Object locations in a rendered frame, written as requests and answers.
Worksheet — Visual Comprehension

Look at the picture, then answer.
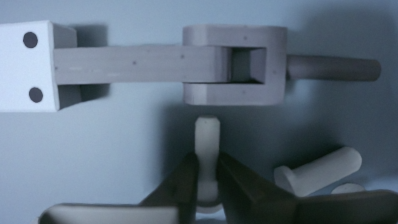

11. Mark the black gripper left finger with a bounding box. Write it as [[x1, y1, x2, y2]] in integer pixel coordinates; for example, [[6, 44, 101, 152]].
[[38, 152, 198, 224]]

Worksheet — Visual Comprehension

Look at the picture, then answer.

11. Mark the white square block with black dots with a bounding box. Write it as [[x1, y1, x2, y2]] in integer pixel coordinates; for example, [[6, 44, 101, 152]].
[[0, 21, 81, 112]]

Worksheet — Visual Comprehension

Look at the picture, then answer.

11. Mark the grey clevis fork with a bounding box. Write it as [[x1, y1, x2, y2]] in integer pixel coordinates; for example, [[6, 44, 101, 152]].
[[182, 23, 382, 105]]

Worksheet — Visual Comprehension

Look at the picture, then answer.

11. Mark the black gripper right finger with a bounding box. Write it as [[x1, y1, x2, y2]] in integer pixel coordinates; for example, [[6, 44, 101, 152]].
[[217, 152, 398, 224]]

